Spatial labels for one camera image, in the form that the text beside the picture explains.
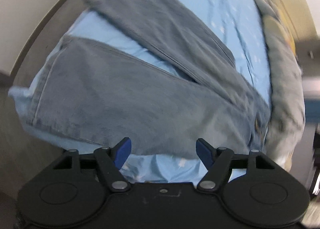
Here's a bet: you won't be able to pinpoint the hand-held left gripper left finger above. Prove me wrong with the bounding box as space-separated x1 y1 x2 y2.
50 137 132 193

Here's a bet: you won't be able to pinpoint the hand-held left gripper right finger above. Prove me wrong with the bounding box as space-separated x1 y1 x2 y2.
196 138 279 191

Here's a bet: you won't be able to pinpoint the blue denim jeans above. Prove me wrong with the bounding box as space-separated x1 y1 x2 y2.
21 0 272 157

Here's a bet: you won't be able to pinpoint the grey quilt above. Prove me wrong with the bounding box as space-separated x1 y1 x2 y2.
252 0 307 168

